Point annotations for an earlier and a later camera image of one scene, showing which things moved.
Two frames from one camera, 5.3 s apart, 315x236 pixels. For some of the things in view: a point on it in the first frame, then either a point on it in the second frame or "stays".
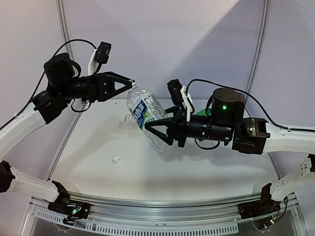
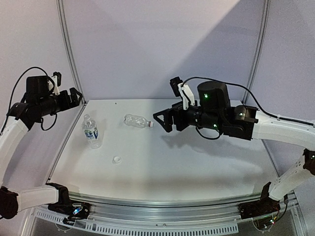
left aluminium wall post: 66,35 stays
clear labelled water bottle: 144,106 to 91,131
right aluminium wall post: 256,62 stays
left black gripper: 102,85 to 67,103
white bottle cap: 116,160 stays
